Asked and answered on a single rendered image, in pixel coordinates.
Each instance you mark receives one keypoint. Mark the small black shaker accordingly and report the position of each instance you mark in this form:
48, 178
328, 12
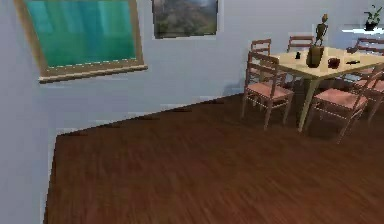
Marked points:
297, 55

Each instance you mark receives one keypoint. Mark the dark brown bowl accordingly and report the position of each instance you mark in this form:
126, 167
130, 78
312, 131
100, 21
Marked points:
351, 50

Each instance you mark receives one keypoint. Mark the pale wooden dining table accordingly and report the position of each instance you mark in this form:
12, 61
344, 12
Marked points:
310, 65

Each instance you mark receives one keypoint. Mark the white wall shelf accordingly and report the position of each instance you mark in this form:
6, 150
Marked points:
363, 30

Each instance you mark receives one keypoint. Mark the wooden framed window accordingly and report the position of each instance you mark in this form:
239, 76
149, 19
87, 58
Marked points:
81, 35

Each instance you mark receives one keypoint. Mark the brown wooden dining chair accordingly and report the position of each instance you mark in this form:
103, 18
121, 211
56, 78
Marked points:
261, 46
346, 98
368, 45
375, 86
266, 88
300, 41

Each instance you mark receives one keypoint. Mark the flat black remote control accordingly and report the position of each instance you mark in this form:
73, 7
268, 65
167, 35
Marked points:
352, 62

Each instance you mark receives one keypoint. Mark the olive vase with figure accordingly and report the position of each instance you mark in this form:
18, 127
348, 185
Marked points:
316, 53

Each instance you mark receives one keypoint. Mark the green house plant in pot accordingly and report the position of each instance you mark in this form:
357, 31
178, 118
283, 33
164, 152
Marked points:
372, 20

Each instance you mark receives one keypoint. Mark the landscape picture on wall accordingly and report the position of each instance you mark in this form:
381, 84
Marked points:
185, 16

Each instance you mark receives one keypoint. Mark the dark red cup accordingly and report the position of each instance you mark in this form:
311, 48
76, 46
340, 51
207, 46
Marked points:
333, 62

